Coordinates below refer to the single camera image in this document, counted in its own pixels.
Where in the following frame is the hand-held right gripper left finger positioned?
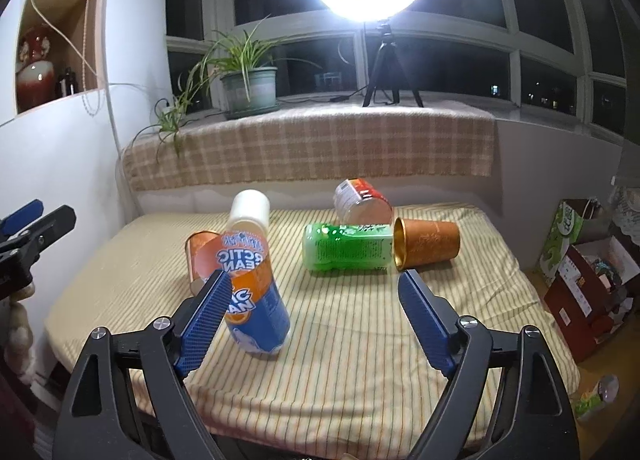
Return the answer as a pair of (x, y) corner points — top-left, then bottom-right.
(52, 269), (235, 460)

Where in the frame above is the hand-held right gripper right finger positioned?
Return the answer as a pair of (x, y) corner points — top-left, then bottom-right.
(397, 270), (581, 460)

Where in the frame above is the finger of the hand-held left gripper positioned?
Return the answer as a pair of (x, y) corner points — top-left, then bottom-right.
(9, 205), (77, 268)
(0, 198), (44, 241)

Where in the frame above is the copper orange cup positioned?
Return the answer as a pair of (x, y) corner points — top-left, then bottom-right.
(184, 230), (224, 297)
(391, 217), (461, 274)

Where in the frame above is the person's left hand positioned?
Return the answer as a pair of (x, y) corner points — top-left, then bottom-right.
(6, 285), (35, 382)

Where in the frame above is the orange blue white-capped bottle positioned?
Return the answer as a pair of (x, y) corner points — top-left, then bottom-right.
(219, 190), (292, 357)

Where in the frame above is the green plastic bottle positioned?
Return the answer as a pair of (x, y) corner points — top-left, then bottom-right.
(302, 222), (396, 274)

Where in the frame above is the small black bottle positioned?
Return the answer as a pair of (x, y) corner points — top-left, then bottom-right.
(57, 67), (79, 99)

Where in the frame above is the red white vase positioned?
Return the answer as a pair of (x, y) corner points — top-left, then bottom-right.
(15, 25), (56, 102)

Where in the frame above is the red white drink can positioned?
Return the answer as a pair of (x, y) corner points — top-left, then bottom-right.
(333, 178), (395, 226)

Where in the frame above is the red cardboard box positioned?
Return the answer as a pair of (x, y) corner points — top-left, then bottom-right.
(542, 235), (632, 362)

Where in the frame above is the green white carton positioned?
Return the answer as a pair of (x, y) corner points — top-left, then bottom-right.
(536, 200), (587, 287)

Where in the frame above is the grey paper bag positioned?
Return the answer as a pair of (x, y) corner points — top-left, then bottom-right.
(564, 197), (617, 247)

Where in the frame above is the plaid beige cloth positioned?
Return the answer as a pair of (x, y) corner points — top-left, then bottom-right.
(122, 101), (497, 192)

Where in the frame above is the white lace cloth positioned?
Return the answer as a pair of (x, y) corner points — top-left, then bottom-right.
(609, 184), (640, 242)

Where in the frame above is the spider plant in green pot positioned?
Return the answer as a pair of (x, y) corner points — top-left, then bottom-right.
(132, 17), (323, 164)

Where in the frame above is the black tripod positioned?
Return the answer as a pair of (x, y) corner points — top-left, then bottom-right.
(362, 22), (425, 109)

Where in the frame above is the white cable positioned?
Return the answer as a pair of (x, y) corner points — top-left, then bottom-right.
(29, 0), (122, 153)

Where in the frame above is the wooden wall shelf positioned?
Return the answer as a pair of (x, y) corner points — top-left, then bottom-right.
(14, 0), (110, 117)

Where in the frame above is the black cable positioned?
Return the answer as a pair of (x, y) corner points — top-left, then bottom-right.
(277, 86), (372, 104)

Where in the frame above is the white window frame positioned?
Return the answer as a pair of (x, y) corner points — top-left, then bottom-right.
(165, 0), (632, 142)

